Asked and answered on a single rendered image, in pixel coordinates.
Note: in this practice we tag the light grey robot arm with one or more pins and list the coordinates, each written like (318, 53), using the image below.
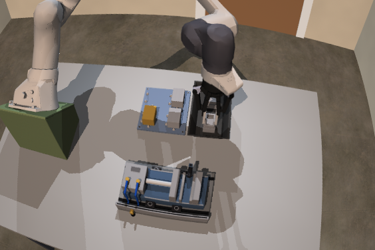
(214, 43)

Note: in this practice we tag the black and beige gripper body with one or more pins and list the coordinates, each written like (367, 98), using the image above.
(206, 87)

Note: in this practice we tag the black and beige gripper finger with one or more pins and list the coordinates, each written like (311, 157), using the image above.
(223, 108)
(199, 106)

